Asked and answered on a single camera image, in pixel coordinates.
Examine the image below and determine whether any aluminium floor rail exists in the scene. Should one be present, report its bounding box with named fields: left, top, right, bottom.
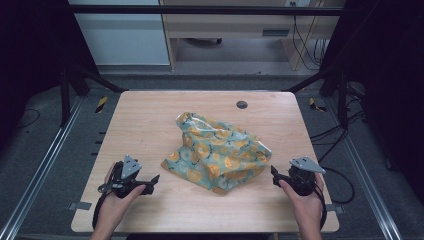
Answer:
left=323, top=96, right=405, bottom=240
left=0, top=95, right=85, bottom=240

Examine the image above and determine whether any teal orange-print cloth garment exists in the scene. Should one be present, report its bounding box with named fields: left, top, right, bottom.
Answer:
left=160, top=111, right=273, bottom=195

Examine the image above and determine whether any light wooden desk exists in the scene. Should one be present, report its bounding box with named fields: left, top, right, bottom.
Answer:
left=159, top=0, right=345, bottom=72

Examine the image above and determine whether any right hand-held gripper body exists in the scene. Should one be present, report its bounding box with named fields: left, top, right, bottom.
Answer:
left=272, top=156, right=327, bottom=197

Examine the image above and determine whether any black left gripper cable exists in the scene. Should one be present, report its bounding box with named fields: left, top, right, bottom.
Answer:
left=91, top=184, right=115, bottom=231

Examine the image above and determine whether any person's right hand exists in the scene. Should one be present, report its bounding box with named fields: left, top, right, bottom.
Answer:
left=278, top=172, right=326, bottom=228

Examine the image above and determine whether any black horizontal frame bar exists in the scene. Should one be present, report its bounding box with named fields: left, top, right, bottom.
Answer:
left=68, top=4, right=348, bottom=17

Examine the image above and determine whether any person's left hand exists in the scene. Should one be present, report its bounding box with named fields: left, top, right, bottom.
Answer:
left=97, top=162, right=147, bottom=224

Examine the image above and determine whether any thin black floor cable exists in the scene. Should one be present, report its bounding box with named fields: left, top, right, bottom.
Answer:
left=15, top=107, right=42, bottom=130

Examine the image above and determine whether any black hanging cables bundle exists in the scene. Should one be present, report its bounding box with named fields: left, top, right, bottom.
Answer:
left=290, top=1, right=330, bottom=72

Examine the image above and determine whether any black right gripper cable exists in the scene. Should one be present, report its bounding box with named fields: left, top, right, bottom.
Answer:
left=311, top=181, right=329, bottom=232

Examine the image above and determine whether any white cabinet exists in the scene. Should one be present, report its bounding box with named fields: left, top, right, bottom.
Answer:
left=67, top=0, right=172, bottom=67

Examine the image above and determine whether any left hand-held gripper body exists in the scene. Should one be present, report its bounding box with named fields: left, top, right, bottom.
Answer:
left=98, top=154, right=156, bottom=200

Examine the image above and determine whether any black looped floor cable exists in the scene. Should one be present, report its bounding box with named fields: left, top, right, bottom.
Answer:
left=319, top=165, right=356, bottom=205

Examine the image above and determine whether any yellow black striped tape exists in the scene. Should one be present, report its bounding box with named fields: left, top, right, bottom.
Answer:
left=307, top=97, right=328, bottom=113
left=94, top=95, right=110, bottom=115

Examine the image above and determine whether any black metal frame strut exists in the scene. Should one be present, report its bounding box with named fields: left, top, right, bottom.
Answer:
left=59, top=62, right=130, bottom=128
left=282, top=61, right=350, bottom=130

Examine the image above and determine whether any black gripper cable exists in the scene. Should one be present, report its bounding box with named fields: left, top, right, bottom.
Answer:
left=311, top=181, right=329, bottom=232
left=91, top=184, right=115, bottom=231

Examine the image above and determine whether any black floor cables bundle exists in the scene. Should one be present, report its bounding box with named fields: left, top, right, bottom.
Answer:
left=309, top=83, right=368, bottom=164

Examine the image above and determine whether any grey tape strip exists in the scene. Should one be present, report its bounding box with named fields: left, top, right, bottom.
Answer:
left=67, top=200, right=93, bottom=212
left=325, top=203, right=345, bottom=215

